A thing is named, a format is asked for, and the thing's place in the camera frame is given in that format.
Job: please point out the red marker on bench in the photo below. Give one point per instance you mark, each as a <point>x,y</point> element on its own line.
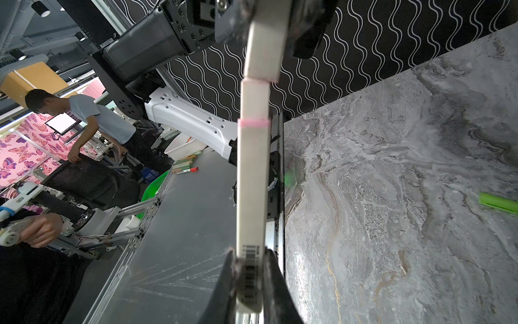
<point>186,171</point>

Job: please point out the green pen cap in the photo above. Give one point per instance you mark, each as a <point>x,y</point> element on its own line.
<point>500,203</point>

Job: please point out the green plastic basket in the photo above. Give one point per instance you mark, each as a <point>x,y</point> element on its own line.
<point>154,187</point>

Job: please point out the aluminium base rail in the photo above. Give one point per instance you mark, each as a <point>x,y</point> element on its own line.
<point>275,229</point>

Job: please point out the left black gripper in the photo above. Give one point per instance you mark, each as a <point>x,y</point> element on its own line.
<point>198,23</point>

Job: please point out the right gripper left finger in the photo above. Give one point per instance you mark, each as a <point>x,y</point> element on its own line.
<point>222,305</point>

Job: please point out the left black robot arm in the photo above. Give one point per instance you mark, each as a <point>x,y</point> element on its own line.
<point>128,64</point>

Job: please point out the operator hand lower left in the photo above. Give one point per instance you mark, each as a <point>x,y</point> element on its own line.
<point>43,230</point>

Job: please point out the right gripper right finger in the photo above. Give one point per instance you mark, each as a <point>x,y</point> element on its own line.
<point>278,305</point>

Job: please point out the white pen cap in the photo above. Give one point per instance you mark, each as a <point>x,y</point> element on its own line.
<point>267,40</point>

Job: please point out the person in grey shirt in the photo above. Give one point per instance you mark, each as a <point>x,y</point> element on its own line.
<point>123,135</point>

